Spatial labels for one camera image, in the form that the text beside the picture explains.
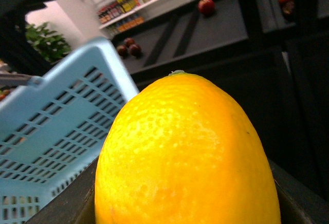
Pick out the green plant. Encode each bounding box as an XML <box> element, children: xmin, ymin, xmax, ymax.
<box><xmin>25</xmin><ymin>22</ymin><xmax>71</xmax><ymax>63</ymax></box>

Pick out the yellow lemon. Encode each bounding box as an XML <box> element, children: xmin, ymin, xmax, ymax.
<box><xmin>95</xmin><ymin>70</ymin><xmax>281</xmax><ymax>223</ymax></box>

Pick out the light blue plastic basket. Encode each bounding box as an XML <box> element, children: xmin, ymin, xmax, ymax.
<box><xmin>1</xmin><ymin>38</ymin><xmax>138</xmax><ymax>223</ymax></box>

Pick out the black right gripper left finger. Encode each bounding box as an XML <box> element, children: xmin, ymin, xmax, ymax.
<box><xmin>27</xmin><ymin>159</ymin><xmax>98</xmax><ymax>224</ymax></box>

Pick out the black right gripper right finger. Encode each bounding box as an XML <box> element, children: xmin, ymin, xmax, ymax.
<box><xmin>269</xmin><ymin>160</ymin><xmax>328</xmax><ymax>224</ymax></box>

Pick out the red apple on shelf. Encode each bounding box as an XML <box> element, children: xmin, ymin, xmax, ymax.
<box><xmin>197</xmin><ymin>0</ymin><xmax>215</xmax><ymax>16</ymax></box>

